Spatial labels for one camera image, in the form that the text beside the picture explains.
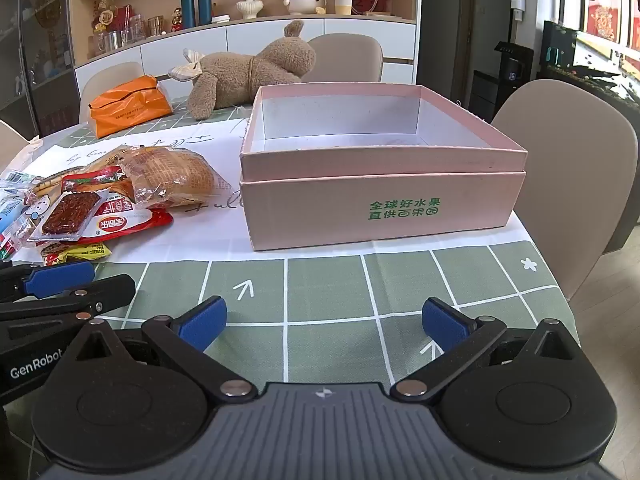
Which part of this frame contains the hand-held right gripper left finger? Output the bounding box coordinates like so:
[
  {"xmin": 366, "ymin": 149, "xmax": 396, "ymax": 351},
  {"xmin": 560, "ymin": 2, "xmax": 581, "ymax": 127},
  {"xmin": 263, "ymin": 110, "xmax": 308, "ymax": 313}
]
[{"xmin": 65, "ymin": 296, "xmax": 256, "ymax": 405}]

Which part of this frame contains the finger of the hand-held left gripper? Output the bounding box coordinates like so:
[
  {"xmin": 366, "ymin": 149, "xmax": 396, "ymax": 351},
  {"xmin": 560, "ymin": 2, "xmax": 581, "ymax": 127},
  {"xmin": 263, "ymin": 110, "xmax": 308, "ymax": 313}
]
[
  {"xmin": 0, "ymin": 261, "xmax": 96, "ymax": 304},
  {"xmin": 0, "ymin": 274, "xmax": 137, "ymax": 332}
]

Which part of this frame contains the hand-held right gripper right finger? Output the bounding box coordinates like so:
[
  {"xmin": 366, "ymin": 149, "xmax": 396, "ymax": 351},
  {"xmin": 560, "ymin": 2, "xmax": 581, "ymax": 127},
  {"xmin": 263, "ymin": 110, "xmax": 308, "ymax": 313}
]
[{"xmin": 389, "ymin": 297, "xmax": 588, "ymax": 405}]

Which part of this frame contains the red spicy snack packet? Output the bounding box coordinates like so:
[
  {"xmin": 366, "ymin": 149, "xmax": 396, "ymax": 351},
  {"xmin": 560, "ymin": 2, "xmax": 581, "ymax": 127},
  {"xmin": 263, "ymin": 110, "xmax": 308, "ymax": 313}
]
[{"xmin": 75, "ymin": 207, "xmax": 174, "ymax": 245}]

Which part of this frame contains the packaged corn cob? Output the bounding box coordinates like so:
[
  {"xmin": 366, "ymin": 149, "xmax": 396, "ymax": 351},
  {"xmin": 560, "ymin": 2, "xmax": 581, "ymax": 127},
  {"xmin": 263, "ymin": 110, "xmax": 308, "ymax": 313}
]
[{"xmin": 65, "ymin": 146, "xmax": 132, "ymax": 176}]

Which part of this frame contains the round bread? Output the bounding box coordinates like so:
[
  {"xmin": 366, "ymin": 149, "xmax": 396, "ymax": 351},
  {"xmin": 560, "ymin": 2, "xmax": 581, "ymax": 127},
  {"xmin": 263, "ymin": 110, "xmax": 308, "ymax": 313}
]
[{"xmin": 119, "ymin": 145, "xmax": 236, "ymax": 209}]

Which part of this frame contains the pink cardboard box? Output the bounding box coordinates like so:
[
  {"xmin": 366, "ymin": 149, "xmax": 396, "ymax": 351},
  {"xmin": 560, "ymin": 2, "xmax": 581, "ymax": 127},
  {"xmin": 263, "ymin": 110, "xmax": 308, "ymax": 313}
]
[{"xmin": 239, "ymin": 84, "xmax": 529, "ymax": 252}]

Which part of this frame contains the yellow snack packet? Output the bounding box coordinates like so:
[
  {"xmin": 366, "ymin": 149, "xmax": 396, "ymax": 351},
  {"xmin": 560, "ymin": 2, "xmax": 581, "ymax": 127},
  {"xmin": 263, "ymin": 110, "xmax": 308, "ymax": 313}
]
[{"xmin": 45, "ymin": 242, "xmax": 112, "ymax": 265}]

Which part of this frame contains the red white striped packet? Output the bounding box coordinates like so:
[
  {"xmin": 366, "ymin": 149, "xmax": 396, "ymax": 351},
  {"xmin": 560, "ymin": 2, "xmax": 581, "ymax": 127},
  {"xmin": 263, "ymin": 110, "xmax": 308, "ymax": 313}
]
[{"xmin": 0, "ymin": 230, "xmax": 27, "ymax": 262}]

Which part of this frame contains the clear window spicy strip packet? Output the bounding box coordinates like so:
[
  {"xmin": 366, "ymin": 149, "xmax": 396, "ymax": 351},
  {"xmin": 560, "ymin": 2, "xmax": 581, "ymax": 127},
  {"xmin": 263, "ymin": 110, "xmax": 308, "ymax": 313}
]
[{"xmin": 27, "ymin": 187, "xmax": 108, "ymax": 243}]

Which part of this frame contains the white cartoon snack packet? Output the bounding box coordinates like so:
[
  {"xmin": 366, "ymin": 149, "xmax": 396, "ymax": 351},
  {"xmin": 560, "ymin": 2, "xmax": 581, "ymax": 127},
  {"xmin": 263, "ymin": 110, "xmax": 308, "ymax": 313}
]
[{"xmin": 22, "ymin": 180, "xmax": 66, "ymax": 226}]

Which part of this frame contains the blue white snack packet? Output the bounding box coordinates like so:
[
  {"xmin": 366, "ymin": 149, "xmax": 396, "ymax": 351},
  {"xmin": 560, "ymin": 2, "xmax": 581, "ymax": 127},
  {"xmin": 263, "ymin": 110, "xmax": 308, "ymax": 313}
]
[{"xmin": 0, "ymin": 195, "xmax": 31, "ymax": 233}]

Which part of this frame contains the red green snack packet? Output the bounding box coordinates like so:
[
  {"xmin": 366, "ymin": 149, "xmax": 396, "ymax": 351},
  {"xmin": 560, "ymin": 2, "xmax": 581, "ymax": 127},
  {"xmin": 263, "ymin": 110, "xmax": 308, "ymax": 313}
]
[{"xmin": 60, "ymin": 167, "xmax": 135, "ymax": 197}]

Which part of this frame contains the clear green snack packet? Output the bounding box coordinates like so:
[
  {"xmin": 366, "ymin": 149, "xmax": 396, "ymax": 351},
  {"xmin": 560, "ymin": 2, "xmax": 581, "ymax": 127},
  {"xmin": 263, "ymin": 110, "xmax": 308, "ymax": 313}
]
[{"xmin": 0, "ymin": 170, "xmax": 41, "ymax": 192}]

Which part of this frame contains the green checkered tablecloth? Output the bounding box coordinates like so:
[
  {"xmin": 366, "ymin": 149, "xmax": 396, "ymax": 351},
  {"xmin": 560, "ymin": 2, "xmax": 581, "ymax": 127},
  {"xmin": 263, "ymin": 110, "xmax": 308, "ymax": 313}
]
[{"xmin": 0, "ymin": 77, "xmax": 583, "ymax": 480}]

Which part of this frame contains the beige dining chair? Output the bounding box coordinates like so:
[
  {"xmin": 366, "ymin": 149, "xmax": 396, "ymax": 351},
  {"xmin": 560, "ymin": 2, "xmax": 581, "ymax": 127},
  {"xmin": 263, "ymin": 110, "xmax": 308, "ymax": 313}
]
[
  {"xmin": 306, "ymin": 33, "xmax": 385, "ymax": 83},
  {"xmin": 0, "ymin": 120, "xmax": 32, "ymax": 172},
  {"xmin": 491, "ymin": 79, "xmax": 640, "ymax": 303},
  {"xmin": 80, "ymin": 62, "xmax": 146, "ymax": 123}
]

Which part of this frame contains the orange tissue pack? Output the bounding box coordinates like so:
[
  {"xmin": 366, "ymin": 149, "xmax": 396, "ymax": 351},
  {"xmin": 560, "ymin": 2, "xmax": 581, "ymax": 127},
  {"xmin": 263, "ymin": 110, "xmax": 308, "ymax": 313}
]
[{"xmin": 88, "ymin": 74, "xmax": 173, "ymax": 139}]

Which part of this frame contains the glass display cabinet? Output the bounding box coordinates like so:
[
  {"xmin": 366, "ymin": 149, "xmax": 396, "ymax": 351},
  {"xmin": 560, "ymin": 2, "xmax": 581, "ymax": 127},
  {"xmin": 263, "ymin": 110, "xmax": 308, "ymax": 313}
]
[{"xmin": 0, "ymin": 0, "xmax": 77, "ymax": 140}]

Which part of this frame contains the brown plush toy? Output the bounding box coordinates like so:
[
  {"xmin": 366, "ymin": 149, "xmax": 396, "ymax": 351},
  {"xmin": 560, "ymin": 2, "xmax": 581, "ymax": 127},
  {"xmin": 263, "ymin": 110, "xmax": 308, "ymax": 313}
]
[{"xmin": 167, "ymin": 20, "xmax": 319, "ymax": 121}]

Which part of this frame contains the black water dispenser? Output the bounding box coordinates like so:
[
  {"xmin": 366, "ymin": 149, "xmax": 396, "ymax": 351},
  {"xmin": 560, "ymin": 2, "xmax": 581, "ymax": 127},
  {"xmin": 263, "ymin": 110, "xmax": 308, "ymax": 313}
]
[{"xmin": 472, "ymin": 40, "xmax": 536, "ymax": 106}]

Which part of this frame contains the gold flower red ornament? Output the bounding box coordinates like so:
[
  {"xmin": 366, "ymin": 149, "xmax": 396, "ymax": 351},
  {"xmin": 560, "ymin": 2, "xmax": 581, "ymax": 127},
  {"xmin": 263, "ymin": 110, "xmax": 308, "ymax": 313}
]
[{"xmin": 91, "ymin": 0, "xmax": 133, "ymax": 33}]

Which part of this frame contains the black fish tank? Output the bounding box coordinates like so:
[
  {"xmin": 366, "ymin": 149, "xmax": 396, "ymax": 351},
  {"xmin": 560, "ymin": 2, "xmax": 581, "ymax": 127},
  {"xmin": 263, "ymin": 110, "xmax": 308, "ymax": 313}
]
[{"xmin": 542, "ymin": 20, "xmax": 640, "ymax": 106}]

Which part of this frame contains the red framed wall picture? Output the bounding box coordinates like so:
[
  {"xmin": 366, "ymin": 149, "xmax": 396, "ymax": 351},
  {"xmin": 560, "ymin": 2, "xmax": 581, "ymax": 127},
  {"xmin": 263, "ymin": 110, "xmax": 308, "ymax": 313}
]
[
  {"xmin": 625, "ymin": 0, "xmax": 640, "ymax": 51},
  {"xmin": 582, "ymin": 0, "xmax": 623, "ymax": 41}
]

